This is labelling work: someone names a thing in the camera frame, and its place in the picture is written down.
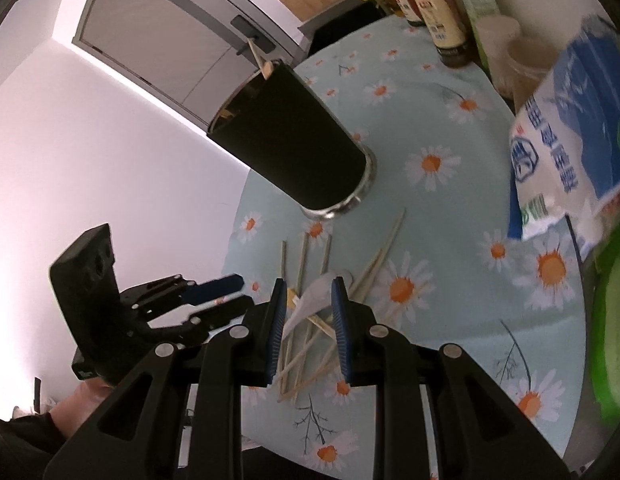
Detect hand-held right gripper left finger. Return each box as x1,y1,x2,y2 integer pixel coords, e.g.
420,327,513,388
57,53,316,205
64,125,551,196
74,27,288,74
42,278,289,480

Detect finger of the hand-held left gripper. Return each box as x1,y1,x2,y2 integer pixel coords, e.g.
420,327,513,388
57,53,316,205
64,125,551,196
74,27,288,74
120,273,246,312
144,295,255,347

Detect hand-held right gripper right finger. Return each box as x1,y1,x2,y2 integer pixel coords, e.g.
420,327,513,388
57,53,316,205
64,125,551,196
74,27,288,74
331,277,571,480

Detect wooden utensil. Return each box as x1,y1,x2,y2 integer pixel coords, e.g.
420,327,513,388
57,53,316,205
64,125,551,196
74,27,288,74
287,287,337,340

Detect white plastic spoon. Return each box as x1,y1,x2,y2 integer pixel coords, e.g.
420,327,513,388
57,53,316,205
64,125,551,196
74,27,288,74
282,270,353,342

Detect bunch of wooden chopsticks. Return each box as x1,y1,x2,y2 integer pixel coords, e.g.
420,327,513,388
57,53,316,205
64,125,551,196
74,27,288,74
276,207,407,404

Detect black cylindrical utensil holder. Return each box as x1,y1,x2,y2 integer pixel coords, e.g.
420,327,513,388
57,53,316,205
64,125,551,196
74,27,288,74
205,60,379,221

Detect light wooden chopstick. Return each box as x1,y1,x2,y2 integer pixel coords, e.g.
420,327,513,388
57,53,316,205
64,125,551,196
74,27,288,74
246,39,281,81

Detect person's left forearm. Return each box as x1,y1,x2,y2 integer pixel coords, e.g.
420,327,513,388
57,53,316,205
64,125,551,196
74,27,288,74
0,380,117,480

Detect daisy print tablecloth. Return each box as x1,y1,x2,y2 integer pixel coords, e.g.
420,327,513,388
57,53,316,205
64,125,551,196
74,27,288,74
225,10,590,480

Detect grey door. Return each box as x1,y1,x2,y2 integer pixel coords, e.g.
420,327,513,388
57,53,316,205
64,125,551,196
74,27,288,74
71,0,307,134

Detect green plastic container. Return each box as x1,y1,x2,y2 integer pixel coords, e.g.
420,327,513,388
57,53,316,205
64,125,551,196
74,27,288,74
588,240,620,427

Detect black sink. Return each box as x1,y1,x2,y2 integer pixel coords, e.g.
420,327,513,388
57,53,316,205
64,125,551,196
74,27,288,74
309,0,391,57

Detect blue and white salt bag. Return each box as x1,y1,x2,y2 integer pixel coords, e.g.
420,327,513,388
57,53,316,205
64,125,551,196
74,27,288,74
507,14,620,257

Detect beige sauce bottle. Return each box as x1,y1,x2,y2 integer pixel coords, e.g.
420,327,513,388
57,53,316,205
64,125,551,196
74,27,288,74
419,0,473,69

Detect red label dark sauce bottle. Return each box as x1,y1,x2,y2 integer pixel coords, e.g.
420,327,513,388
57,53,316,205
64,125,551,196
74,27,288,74
390,0,427,27

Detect green label bottle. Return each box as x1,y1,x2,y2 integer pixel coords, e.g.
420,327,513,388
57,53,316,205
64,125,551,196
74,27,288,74
456,0,501,72

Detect black door lock handle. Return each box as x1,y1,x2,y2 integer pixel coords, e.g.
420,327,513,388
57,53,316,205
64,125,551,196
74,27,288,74
230,15,277,57

